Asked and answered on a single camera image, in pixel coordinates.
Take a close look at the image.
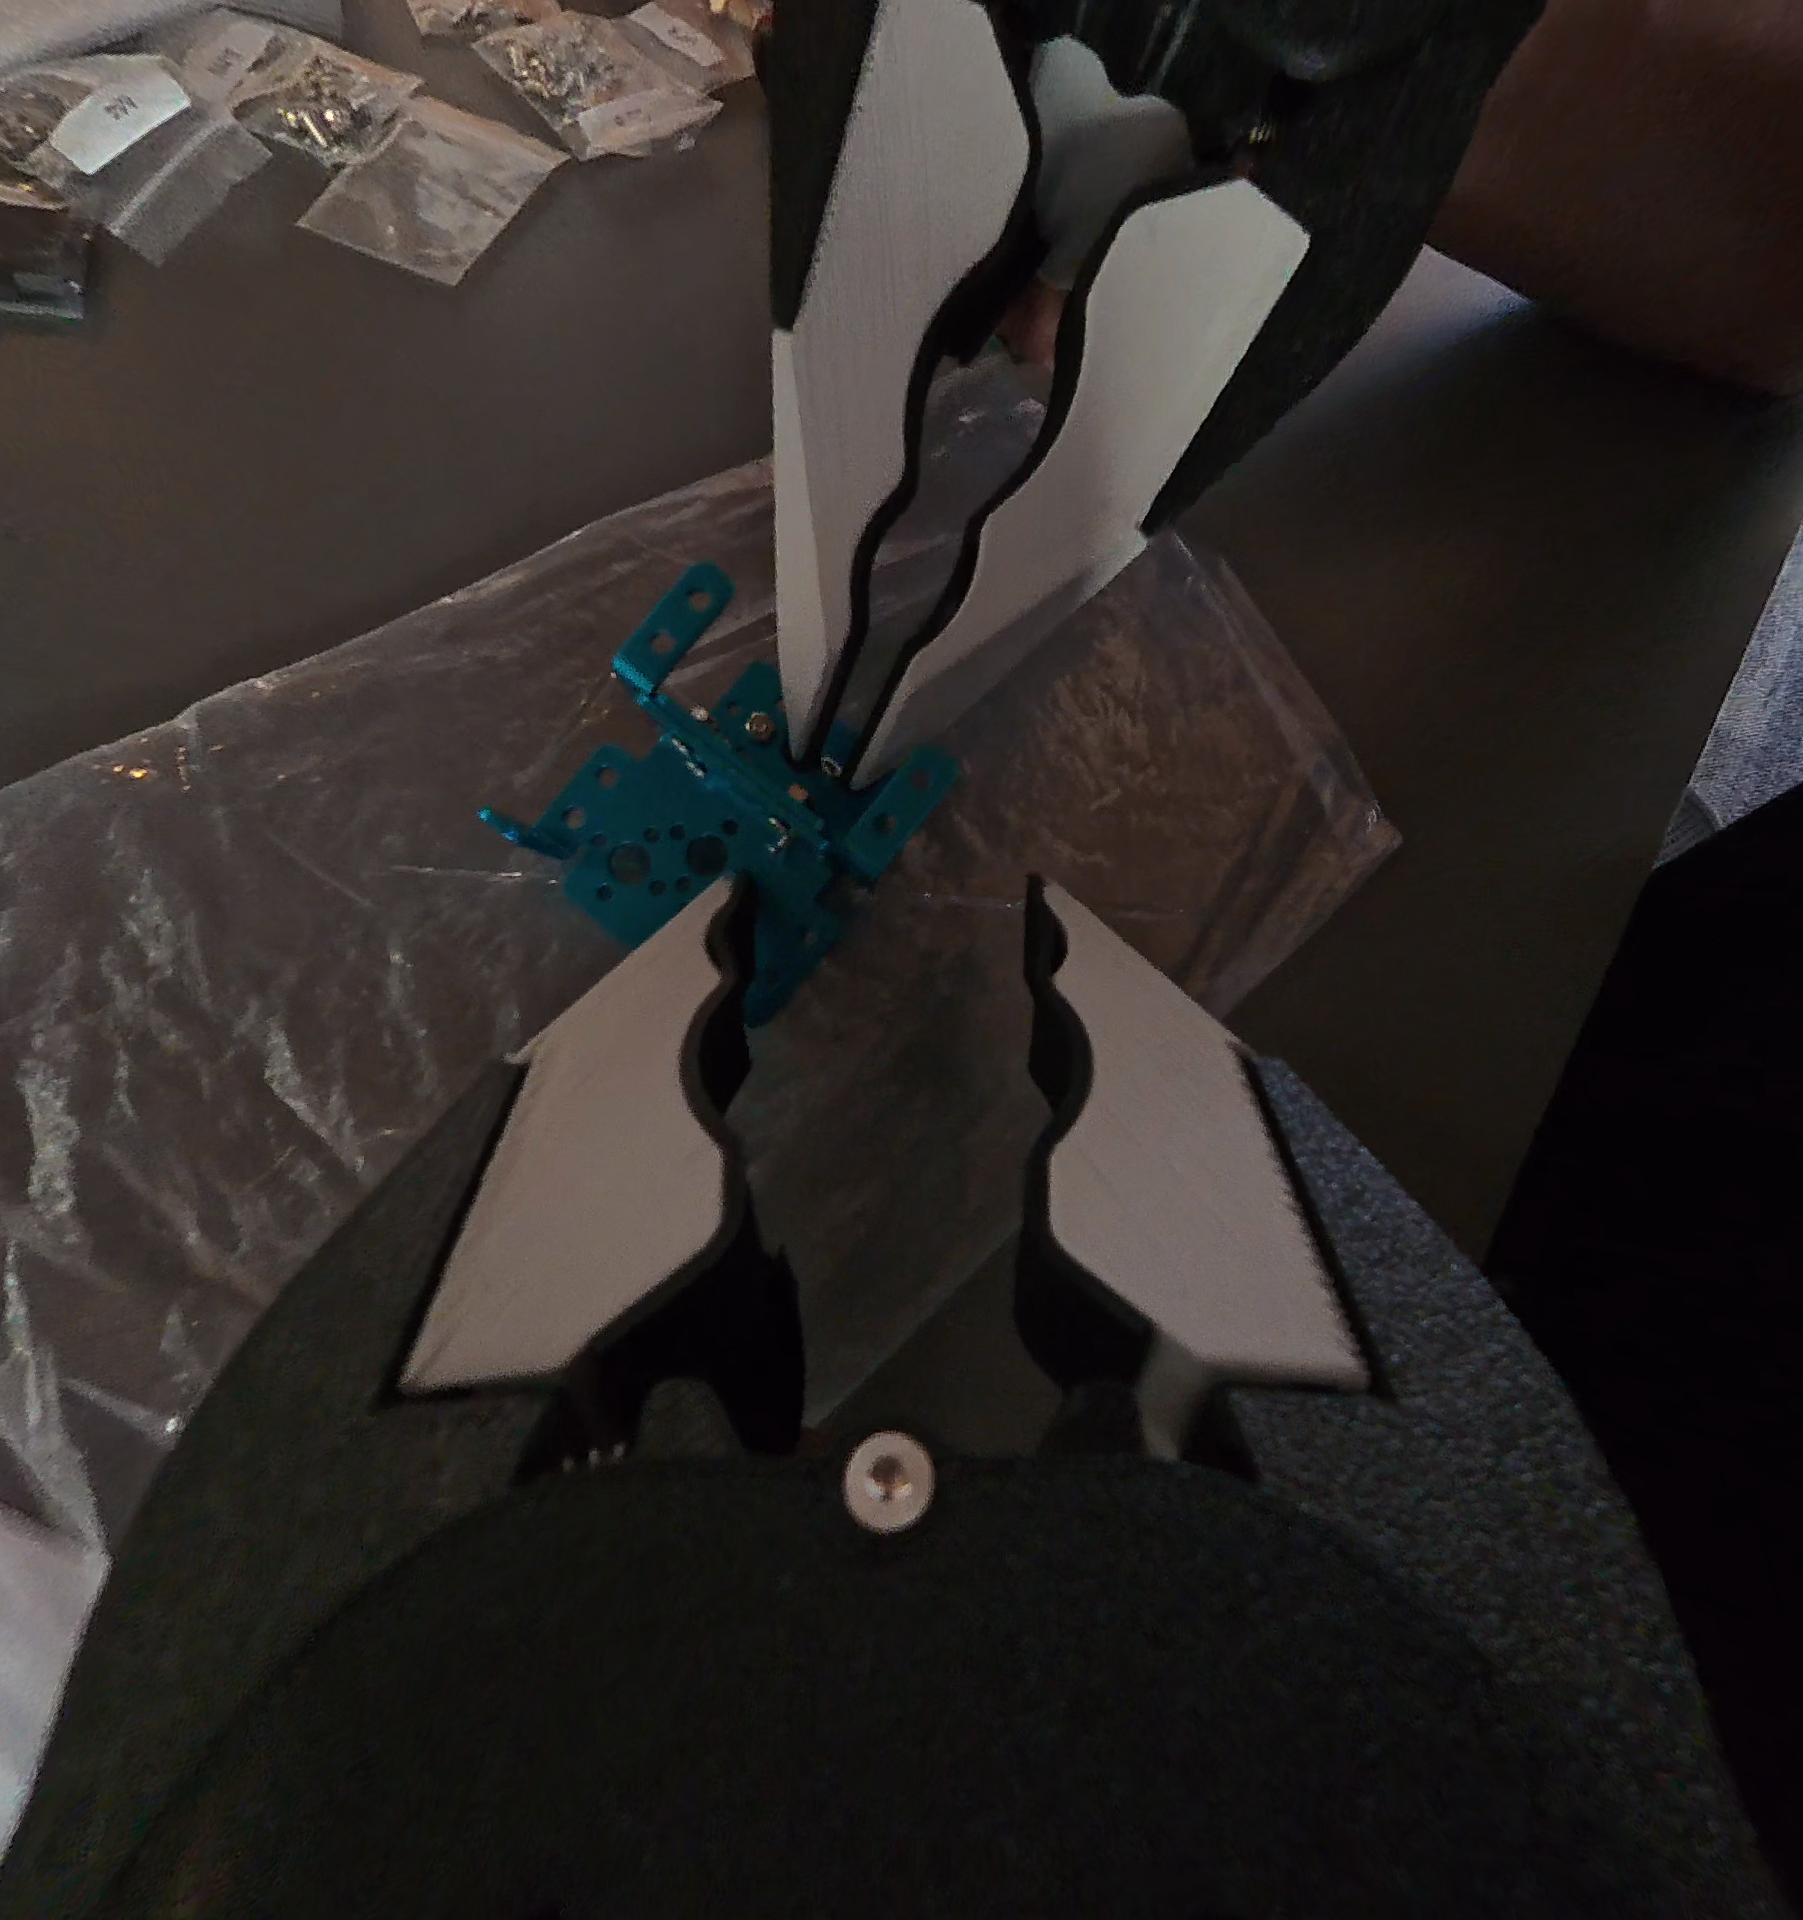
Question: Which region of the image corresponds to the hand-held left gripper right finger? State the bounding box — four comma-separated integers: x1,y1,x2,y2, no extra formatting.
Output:
1018,874,1378,1397

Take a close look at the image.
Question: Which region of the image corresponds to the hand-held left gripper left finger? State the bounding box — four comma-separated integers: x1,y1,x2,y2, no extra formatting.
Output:
387,877,761,1404

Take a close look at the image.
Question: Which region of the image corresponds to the blue metal bracket assembly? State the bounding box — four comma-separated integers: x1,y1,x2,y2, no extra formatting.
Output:
478,562,965,1029

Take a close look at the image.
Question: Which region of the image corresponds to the pile of small screw bags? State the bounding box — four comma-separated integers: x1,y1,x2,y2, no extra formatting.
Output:
0,0,768,325

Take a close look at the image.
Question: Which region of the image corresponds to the open instruction manual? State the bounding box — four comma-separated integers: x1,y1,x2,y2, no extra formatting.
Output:
0,1471,109,1908

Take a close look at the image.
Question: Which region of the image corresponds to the clear plastic bag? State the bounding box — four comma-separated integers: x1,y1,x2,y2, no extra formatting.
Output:
0,457,1406,1546

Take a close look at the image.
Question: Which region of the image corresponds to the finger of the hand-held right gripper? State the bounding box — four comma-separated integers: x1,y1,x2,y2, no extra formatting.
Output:
847,167,1315,789
768,0,1044,771

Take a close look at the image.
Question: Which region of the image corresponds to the person's right forearm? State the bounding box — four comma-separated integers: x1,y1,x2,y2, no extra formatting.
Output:
1425,0,1803,400

